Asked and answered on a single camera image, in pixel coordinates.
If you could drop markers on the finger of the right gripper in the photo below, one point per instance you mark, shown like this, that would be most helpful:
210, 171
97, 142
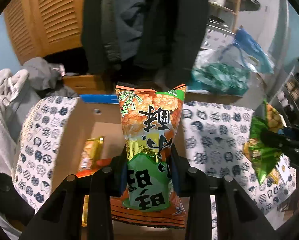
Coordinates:
276, 140
292, 132

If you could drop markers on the green snack bag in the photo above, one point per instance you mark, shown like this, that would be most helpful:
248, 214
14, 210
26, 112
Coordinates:
263, 157

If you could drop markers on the long yellow snack pack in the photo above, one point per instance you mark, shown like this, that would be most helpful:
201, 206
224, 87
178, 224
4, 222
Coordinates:
91, 153

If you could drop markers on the orange green rice cracker bag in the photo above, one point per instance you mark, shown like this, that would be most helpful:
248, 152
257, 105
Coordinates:
149, 120

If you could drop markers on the red orange snack bag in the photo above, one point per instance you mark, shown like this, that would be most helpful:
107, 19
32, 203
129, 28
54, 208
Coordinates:
99, 164

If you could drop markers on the shoe rack with shoes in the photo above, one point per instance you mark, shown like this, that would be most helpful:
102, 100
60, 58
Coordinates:
286, 100

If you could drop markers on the cat pattern tablecloth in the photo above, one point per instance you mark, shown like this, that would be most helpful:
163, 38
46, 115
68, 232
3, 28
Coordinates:
212, 136

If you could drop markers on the dark orange snack bag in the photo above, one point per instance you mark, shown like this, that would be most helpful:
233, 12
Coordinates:
172, 217

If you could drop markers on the blue plastic bag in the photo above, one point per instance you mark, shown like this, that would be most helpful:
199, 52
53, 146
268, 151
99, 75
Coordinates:
246, 52

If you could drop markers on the blue cardboard shoe box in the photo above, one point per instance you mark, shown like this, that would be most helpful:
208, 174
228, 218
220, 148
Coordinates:
93, 120

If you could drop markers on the wooden shelf rack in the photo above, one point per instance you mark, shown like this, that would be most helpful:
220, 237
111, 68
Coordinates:
227, 11

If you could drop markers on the grey white fleece clothes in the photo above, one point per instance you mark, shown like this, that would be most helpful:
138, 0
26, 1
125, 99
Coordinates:
18, 94

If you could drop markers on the grey hanging jacket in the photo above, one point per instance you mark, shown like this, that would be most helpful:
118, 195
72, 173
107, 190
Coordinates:
121, 27

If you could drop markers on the wooden louvered door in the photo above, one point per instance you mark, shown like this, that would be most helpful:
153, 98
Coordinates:
43, 27

